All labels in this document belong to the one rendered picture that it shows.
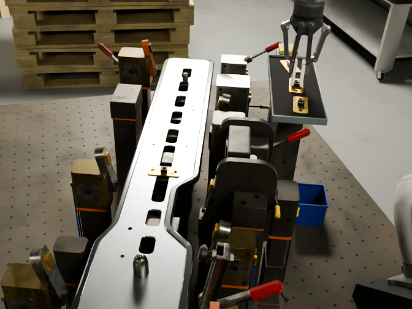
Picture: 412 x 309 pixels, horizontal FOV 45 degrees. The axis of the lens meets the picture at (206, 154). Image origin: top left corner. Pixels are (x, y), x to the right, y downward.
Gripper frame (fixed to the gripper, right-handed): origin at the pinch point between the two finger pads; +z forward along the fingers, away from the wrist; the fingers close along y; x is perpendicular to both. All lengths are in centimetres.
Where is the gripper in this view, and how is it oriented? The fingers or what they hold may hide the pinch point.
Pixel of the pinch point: (298, 72)
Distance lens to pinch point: 139.5
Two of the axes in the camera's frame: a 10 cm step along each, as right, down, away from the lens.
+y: -9.9, -1.2, 1.0
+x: -1.5, 5.7, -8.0
